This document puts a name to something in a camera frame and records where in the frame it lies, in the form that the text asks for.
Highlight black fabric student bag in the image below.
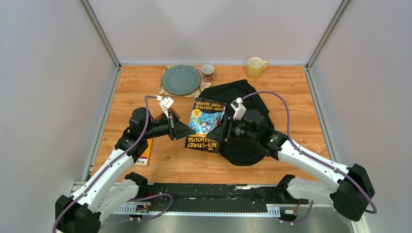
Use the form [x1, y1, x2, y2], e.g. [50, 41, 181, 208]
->
[199, 80, 273, 166]

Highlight teal ceramic plate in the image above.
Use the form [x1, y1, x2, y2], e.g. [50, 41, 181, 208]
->
[161, 65, 202, 96]

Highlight aluminium frame post left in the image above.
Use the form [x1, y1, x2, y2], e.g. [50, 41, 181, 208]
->
[79, 0, 121, 70]

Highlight black yellow storey treehouse book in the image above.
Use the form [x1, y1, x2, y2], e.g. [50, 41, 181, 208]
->
[185, 97, 226, 153]

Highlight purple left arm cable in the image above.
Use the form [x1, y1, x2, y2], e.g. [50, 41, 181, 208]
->
[52, 95, 173, 233]

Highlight brown patterned mug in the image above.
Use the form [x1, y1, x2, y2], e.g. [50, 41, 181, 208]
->
[201, 64, 215, 83]

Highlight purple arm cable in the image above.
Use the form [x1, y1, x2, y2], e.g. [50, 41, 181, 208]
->
[240, 91, 377, 225]
[52, 95, 173, 233]

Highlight floral serving tray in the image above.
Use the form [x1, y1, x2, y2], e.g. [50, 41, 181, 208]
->
[157, 66, 213, 98]

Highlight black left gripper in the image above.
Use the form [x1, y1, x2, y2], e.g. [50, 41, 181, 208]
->
[143, 111, 196, 141]

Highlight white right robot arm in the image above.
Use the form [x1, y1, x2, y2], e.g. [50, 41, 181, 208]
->
[206, 109, 375, 221]

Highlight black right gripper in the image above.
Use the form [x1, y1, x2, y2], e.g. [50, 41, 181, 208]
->
[206, 115, 258, 144]

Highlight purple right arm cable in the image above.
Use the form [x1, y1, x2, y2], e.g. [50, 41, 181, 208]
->
[240, 91, 377, 225]

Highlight aluminium frame post right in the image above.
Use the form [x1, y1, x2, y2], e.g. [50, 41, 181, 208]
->
[305, 0, 352, 71]

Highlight aluminium frame post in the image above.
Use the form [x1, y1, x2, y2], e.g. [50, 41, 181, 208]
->
[79, 0, 121, 70]
[305, 0, 352, 71]

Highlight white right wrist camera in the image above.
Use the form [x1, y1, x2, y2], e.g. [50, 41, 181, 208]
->
[230, 97, 246, 120]

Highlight yellow ceramic mug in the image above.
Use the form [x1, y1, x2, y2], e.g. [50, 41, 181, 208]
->
[247, 57, 269, 79]

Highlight orange paperback book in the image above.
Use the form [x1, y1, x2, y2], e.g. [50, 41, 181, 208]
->
[135, 138, 153, 166]

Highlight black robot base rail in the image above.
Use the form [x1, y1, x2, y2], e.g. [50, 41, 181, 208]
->
[125, 172, 309, 213]

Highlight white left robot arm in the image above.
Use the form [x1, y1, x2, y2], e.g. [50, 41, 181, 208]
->
[52, 107, 195, 233]

